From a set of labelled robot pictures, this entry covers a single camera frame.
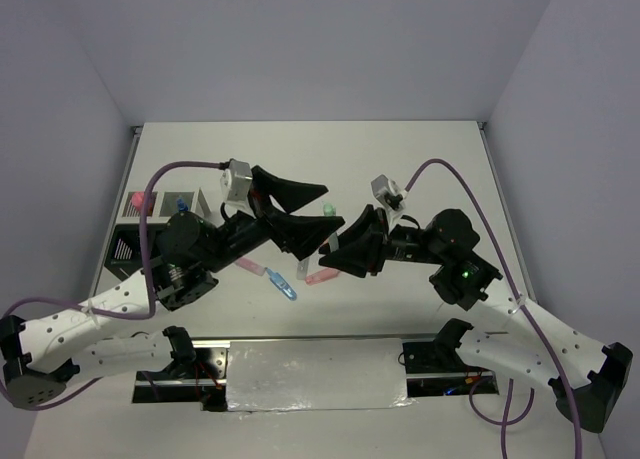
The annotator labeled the blue capped marker in container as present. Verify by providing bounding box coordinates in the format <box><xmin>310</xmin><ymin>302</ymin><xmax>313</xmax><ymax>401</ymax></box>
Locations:
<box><xmin>176</xmin><ymin>196</ymin><xmax>189</xmax><ymax>212</ymax></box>

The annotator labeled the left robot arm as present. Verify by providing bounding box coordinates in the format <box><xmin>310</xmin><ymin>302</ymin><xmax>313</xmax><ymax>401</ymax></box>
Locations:
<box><xmin>1</xmin><ymin>159</ymin><xmax>345</xmax><ymax>411</ymax></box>

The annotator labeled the black mounting rail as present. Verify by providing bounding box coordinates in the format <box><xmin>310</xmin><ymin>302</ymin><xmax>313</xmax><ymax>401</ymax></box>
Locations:
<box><xmin>132</xmin><ymin>334</ymin><xmax>498</xmax><ymax>412</ymax></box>

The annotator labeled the pink glue stick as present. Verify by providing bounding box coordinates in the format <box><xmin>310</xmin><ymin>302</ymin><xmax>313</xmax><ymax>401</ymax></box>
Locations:
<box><xmin>130</xmin><ymin>191</ymin><xmax>144</xmax><ymax>212</ymax></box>

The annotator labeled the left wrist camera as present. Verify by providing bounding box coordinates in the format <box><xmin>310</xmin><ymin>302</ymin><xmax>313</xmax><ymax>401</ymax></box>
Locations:
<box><xmin>220</xmin><ymin>159</ymin><xmax>253</xmax><ymax>204</ymax></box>

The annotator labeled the purple highlighter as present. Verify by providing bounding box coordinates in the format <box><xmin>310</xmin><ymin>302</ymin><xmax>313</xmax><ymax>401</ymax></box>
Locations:
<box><xmin>234</xmin><ymin>257</ymin><xmax>266</xmax><ymax>277</ymax></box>

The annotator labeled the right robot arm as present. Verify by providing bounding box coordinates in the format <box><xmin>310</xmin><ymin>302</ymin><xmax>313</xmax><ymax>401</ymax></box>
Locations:
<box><xmin>319</xmin><ymin>206</ymin><xmax>633</xmax><ymax>433</ymax></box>

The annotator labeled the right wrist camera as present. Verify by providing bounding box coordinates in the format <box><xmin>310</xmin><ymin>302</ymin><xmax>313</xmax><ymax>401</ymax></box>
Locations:
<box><xmin>370</xmin><ymin>174</ymin><xmax>408</xmax><ymax>213</ymax></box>

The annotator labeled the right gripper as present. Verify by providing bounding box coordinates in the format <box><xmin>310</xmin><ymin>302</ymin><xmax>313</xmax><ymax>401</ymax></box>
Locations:
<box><xmin>318</xmin><ymin>202</ymin><xmax>446</xmax><ymax>277</ymax></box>

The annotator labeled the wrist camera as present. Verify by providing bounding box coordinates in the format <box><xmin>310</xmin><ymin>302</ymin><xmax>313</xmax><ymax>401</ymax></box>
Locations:
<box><xmin>220</xmin><ymin>159</ymin><xmax>253</xmax><ymax>204</ymax></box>
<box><xmin>370</xmin><ymin>174</ymin><xmax>408</xmax><ymax>213</ymax></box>

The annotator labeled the green highlighter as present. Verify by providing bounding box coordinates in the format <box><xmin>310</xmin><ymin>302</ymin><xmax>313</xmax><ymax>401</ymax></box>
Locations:
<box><xmin>322</xmin><ymin>202</ymin><xmax>337</xmax><ymax>217</ymax></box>

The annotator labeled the white slotted container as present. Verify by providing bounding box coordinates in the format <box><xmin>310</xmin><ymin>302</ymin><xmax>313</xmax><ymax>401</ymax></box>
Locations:
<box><xmin>116</xmin><ymin>189</ymin><xmax>213</xmax><ymax>224</ymax></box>

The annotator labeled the black slotted container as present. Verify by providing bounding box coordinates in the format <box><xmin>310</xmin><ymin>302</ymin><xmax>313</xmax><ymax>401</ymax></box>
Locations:
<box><xmin>104</xmin><ymin>224</ymin><xmax>165</xmax><ymax>281</ymax></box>

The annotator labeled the pink highlighter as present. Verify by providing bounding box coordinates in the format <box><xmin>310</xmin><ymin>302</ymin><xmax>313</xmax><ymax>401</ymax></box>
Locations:
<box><xmin>305</xmin><ymin>268</ymin><xmax>340</xmax><ymax>286</ymax></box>

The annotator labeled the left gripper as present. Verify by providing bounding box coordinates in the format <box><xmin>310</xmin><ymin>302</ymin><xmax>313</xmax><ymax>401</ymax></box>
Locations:
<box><xmin>202</xmin><ymin>166</ymin><xmax>344</xmax><ymax>273</ymax></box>

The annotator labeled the blue highlighter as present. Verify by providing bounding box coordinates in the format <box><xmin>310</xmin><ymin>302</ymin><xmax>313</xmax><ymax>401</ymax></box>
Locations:
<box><xmin>266</xmin><ymin>268</ymin><xmax>297</xmax><ymax>301</ymax></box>

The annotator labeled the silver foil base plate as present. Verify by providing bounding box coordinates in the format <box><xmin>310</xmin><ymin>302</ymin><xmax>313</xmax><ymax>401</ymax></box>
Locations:
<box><xmin>226</xmin><ymin>338</ymin><xmax>411</xmax><ymax>412</ymax></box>

